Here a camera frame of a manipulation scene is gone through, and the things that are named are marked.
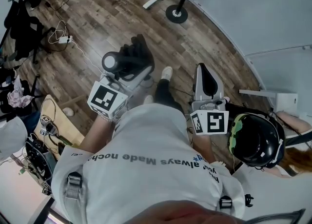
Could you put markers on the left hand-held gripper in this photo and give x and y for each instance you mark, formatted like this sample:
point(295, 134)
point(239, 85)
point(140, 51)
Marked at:
point(107, 98)

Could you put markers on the grey headset frame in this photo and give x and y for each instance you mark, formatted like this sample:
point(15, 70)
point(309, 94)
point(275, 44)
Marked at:
point(280, 218)

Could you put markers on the spare hand-held gripper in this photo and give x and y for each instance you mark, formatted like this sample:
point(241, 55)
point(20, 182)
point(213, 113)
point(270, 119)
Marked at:
point(47, 125)

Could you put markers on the person's face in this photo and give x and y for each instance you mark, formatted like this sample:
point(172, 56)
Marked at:
point(182, 214)

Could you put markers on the person's left white shoe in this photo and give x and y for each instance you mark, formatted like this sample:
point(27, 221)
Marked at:
point(148, 99)

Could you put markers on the light wooden table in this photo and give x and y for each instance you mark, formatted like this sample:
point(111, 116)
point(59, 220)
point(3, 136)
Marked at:
point(65, 125)

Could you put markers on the person's right white shoe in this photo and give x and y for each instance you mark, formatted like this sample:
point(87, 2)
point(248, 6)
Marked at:
point(167, 72)

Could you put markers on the person's left forearm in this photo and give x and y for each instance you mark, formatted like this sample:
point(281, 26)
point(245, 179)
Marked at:
point(97, 132)

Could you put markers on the black helmet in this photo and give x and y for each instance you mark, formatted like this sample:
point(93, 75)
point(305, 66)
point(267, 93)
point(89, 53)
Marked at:
point(258, 140)

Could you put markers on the person's right forearm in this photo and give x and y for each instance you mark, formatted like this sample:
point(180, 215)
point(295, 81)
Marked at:
point(204, 147)

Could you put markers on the white power strip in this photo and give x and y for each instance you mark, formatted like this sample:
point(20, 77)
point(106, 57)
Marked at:
point(65, 40)

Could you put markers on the person's black trouser leg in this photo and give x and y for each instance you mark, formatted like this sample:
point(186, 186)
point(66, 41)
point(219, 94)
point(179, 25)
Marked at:
point(165, 93)

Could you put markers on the black electronic device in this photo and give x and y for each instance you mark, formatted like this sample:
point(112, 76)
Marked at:
point(36, 157)

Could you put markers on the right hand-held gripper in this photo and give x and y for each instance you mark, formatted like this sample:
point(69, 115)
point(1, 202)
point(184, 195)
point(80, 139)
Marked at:
point(209, 106)

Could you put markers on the person's white shoe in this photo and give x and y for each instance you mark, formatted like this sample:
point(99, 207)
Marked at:
point(167, 72)
point(68, 111)
point(148, 99)

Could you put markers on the person's white printed shirt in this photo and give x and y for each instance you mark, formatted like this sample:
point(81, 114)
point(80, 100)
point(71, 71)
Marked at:
point(146, 169)

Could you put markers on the pink patterned cloth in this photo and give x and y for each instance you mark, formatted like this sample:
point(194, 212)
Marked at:
point(19, 93)

